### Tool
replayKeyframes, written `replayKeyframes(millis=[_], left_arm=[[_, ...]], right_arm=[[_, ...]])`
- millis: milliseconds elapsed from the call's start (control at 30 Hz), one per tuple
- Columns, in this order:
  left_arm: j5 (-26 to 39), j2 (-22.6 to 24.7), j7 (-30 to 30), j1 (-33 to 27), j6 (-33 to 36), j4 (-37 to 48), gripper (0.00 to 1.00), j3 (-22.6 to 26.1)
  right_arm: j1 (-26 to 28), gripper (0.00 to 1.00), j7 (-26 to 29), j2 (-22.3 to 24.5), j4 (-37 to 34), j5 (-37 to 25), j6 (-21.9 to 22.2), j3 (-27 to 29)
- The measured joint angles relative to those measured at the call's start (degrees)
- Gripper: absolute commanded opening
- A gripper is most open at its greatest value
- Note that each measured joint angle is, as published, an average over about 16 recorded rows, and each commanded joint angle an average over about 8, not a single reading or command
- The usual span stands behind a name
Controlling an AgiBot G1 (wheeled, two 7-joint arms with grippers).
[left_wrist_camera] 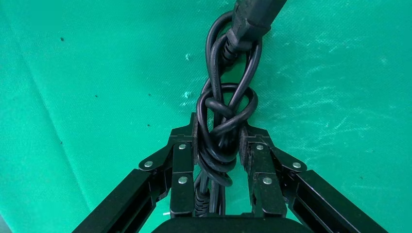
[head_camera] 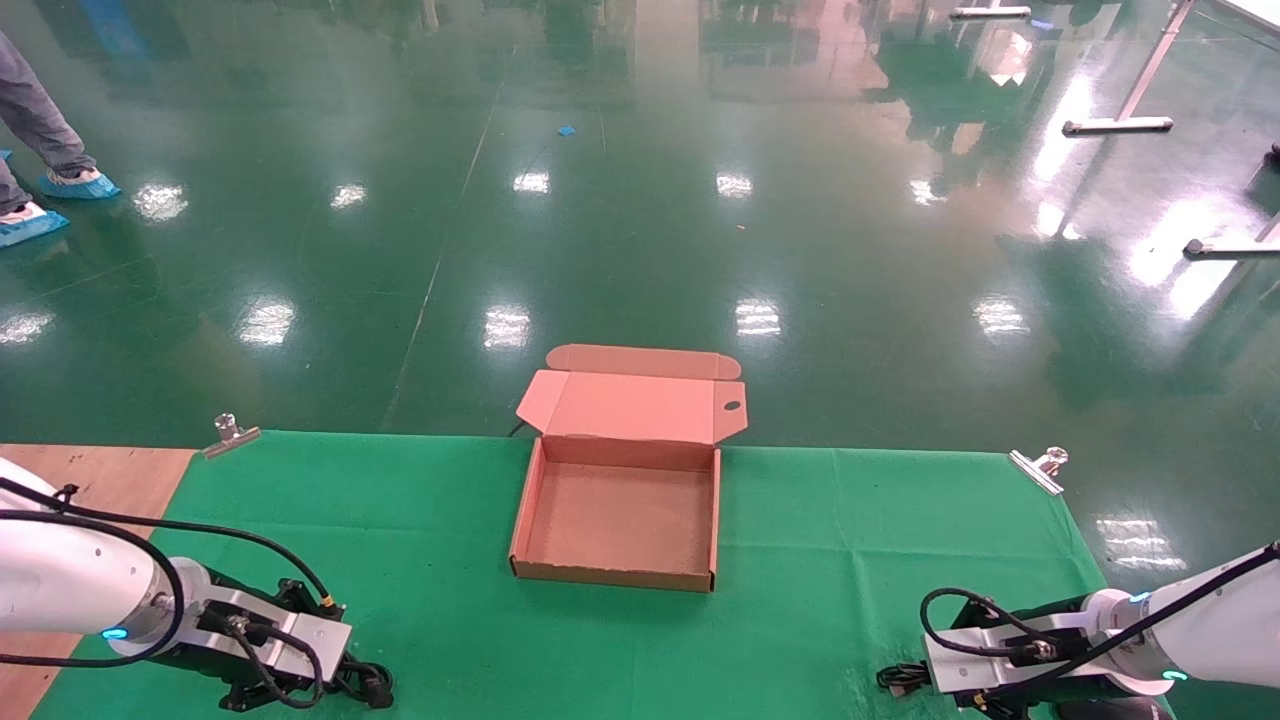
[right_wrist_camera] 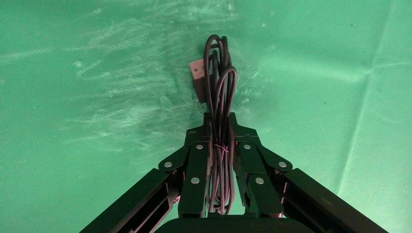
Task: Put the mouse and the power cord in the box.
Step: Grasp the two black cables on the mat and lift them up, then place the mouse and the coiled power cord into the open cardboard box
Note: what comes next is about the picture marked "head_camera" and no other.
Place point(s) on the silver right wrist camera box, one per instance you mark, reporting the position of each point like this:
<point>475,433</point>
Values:
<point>965,670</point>

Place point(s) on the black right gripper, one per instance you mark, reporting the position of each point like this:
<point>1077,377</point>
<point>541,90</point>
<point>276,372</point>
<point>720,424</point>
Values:
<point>1040,612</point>

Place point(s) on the green table cloth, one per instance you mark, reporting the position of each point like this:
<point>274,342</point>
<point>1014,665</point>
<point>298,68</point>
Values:
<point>800,610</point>

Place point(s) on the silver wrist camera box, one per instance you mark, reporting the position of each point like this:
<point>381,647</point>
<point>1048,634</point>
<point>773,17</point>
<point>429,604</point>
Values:
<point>965,670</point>
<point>300,640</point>

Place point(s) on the white table leg with post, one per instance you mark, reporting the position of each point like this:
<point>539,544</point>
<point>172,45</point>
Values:
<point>1120,125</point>

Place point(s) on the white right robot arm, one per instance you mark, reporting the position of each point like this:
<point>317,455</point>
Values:
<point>1220,630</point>

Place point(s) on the silver binder clip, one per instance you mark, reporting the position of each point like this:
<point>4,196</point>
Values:
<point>232,438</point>
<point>1038,470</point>

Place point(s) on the person leg in jeans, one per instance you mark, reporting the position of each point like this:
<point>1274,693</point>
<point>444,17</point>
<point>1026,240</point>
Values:
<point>8,185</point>
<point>35,110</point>

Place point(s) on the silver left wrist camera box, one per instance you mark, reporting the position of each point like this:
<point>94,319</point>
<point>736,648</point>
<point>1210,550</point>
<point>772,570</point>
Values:
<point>300,640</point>

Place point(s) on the blue shoe cover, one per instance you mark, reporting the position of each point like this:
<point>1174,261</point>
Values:
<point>30,226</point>
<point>80,186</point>

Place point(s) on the brown cardboard box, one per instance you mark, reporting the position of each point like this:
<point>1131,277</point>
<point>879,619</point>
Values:
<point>620,510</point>

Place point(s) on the white metal table foot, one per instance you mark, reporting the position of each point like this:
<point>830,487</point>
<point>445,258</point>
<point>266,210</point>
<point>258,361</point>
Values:
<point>990,12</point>
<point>1230,249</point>

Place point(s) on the white table top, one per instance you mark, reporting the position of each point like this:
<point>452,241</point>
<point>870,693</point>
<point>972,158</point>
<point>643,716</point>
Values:
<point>1260,12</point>

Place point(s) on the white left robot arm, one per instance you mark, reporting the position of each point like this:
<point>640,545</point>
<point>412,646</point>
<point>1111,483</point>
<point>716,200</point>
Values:
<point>60,585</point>

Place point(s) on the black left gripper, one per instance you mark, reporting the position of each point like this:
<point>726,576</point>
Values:
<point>250,692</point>

